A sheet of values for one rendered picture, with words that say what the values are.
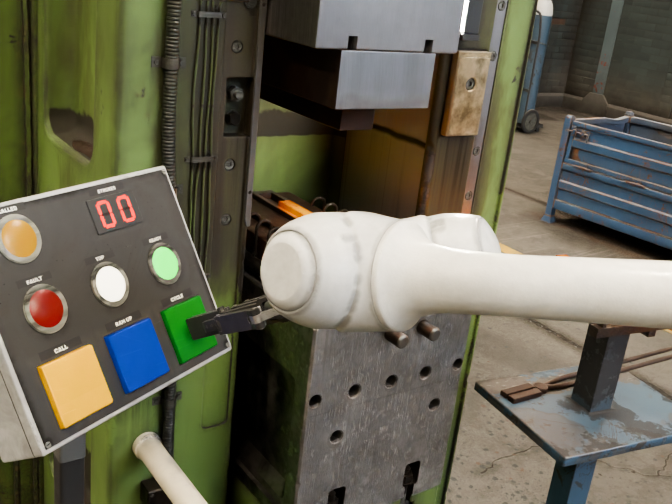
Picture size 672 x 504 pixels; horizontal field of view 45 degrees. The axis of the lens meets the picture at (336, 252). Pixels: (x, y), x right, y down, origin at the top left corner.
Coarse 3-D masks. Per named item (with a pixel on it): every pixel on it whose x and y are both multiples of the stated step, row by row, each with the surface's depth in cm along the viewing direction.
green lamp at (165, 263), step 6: (156, 252) 107; (162, 252) 108; (168, 252) 109; (156, 258) 107; (162, 258) 108; (168, 258) 109; (174, 258) 110; (156, 264) 107; (162, 264) 107; (168, 264) 108; (174, 264) 109; (156, 270) 107; (162, 270) 107; (168, 270) 108; (174, 270) 109; (162, 276) 107; (168, 276) 108
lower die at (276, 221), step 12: (264, 192) 176; (288, 192) 181; (252, 204) 171; (264, 204) 171; (300, 204) 174; (252, 216) 165; (264, 216) 164; (276, 216) 165; (288, 216) 164; (252, 228) 159; (264, 228) 160; (252, 240) 157; (264, 240) 153
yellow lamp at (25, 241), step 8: (8, 224) 90; (16, 224) 91; (24, 224) 92; (8, 232) 90; (16, 232) 91; (24, 232) 91; (32, 232) 92; (8, 240) 90; (16, 240) 90; (24, 240) 91; (32, 240) 92; (8, 248) 89; (16, 248) 90; (24, 248) 91; (32, 248) 92; (24, 256) 91
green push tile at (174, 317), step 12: (192, 300) 110; (168, 312) 106; (180, 312) 108; (192, 312) 109; (204, 312) 111; (168, 324) 106; (180, 324) 107; (180, 336) 107; (180, 348) 106; (192, 348) 108; (204, 348) 110; (180, 360) 106
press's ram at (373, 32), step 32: (288, 0) 128; (320, 0) 121; (352, 0) 124; (384, 0) 128; (416, 0) 131; (448, 0) 135; (288, 32) 129; (320, 32) 123; (352, 32) 126; (384, 32) 130; (416, 32) 134; (448, 32) 138
